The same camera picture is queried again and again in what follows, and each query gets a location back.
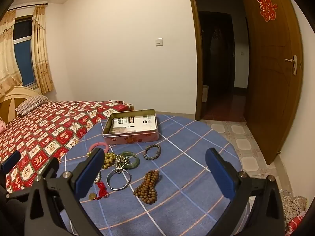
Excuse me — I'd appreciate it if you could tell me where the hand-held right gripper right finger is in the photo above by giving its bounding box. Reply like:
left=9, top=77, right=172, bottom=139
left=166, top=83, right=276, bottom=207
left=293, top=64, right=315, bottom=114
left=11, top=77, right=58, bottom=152
left=205, top=147, right=286, bottom=236

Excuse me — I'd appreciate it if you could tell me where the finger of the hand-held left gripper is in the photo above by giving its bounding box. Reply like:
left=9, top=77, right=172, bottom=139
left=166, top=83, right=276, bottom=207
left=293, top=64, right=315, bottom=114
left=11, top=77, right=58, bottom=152
left=0, top=150, right=21, bottom=178
left=41, top=157, right=60, bottom=180

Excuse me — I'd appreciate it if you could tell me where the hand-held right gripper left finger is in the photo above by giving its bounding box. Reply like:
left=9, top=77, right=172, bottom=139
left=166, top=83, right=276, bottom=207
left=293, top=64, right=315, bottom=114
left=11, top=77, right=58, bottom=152
left=24, top=147, right=106, bottom=236

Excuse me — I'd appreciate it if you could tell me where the silver bangle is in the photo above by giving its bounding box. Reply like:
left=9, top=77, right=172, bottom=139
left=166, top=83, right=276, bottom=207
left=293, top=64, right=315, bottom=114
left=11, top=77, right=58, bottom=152
left=106, top=168, right=132, bottom=191

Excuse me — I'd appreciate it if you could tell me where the dark metallic bead bracelet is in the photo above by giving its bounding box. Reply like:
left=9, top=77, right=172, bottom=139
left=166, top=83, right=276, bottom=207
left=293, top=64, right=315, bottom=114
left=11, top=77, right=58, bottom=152
left=114, top=154, right=130, bottom=175

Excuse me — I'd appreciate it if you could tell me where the pink tin box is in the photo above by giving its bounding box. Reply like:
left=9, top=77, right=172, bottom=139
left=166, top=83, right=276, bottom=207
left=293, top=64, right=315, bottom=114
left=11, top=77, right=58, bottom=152
left=102, top=109, right=158, bottom=145

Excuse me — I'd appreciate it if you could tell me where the brown wooden bead necklace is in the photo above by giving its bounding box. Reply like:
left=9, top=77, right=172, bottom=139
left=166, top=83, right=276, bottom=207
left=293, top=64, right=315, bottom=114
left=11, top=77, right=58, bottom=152
left=133, top=170, right=160, bottom=205

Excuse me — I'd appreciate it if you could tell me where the pink bangle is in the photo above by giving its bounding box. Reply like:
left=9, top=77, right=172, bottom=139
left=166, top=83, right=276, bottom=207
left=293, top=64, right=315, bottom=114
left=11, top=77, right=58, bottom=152
left=88, top=143, right=109, bottom=154

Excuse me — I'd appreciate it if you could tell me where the red patterned bedsheet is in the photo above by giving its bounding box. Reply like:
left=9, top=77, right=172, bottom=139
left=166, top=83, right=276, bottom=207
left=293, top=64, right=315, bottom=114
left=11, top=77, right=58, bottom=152
left=0, top=100, right=134, bottom=193

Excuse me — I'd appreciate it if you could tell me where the blue plaid tablecloth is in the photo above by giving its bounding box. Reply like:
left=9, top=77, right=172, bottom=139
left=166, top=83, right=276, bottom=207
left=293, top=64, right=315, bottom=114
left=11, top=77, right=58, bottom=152
left=57, top=114, right=244, bottom=236

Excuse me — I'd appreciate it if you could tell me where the green jade bangle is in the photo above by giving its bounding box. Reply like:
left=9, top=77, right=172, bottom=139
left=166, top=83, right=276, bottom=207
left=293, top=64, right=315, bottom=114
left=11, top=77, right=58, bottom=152
left=120, top=151, right=141, bottom=170

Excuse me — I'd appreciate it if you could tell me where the striped pillow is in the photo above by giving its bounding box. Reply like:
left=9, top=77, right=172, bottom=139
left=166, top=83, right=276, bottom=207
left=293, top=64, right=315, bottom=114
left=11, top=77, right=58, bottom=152
left=15, top=95, right=49, bottom=116

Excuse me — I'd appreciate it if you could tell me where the cream wooden headboard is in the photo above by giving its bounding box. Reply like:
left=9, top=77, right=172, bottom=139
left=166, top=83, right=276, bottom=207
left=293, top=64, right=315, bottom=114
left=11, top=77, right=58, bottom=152
left=0, top=86, right=42, bottom=124

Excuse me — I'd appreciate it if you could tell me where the printed paper sheet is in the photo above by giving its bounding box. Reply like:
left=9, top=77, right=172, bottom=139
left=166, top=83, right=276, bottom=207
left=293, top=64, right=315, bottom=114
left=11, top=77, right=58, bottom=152
left=110, top=115, right=156, bottom=134

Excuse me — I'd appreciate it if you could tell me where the grey patterned cloth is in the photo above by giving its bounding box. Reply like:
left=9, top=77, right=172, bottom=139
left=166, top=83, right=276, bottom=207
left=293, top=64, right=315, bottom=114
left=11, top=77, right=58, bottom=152
left=282, top=195, right=307, bottom=224

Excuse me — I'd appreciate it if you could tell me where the red checked cloth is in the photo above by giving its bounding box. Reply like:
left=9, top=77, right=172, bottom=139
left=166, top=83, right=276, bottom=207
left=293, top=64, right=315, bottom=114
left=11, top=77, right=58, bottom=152
left=285, top=214, right=306, bottom=235

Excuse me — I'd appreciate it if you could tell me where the beige floral curtain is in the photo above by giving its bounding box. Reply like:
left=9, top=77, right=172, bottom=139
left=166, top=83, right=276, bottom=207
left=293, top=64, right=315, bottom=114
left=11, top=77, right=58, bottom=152
left=31, top=5, right=55, bottom=94
left=0, top=10, right=23, bottom=97

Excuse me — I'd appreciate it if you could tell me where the window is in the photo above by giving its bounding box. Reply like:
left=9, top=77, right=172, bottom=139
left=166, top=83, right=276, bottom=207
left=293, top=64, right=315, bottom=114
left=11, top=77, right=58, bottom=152
left=12, top=17, right=38, bottom=89

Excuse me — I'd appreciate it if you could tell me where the brown wooden door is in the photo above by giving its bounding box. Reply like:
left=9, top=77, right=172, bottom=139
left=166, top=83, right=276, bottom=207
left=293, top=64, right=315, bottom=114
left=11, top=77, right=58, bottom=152
left=242, top=0, right=304, bottom=165

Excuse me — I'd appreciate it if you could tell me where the dark curtain rod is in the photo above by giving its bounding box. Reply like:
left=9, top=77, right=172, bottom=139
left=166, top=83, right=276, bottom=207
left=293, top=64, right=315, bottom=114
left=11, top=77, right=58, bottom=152
left=7, top=3, right=48, bottom=11

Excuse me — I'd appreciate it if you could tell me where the red paper door decoration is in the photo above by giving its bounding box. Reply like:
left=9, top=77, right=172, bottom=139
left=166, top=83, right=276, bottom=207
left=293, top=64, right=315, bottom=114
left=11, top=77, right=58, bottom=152
left=257, top=0, right=278, bottom=21

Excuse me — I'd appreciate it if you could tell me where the red cord coin pendant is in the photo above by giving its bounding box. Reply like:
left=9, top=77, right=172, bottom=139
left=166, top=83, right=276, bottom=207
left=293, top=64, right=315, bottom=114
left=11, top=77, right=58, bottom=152
left=89, top=181, right=109, bottom=201

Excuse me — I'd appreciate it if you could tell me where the gold bead bracelet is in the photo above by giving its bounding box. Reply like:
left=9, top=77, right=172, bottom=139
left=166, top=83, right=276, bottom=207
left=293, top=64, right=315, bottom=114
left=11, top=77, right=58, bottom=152
left=103, top=152, right=116, bottom=169

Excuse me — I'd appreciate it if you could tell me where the grey stone bead bracelet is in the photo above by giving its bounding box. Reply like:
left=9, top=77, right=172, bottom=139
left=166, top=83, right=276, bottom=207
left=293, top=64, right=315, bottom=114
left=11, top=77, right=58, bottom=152
left=143, top=144, right=162, bottom=160

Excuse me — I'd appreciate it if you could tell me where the brown wooden door frame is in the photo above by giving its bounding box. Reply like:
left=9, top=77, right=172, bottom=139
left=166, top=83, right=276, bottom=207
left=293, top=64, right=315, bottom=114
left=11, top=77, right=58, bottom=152
left=186, top=0, right=203, bottom=121

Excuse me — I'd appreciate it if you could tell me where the metal door handle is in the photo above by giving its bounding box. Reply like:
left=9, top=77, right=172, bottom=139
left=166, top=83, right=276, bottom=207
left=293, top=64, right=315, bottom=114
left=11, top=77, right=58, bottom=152
left=284, top=55, right=297, bottom=76

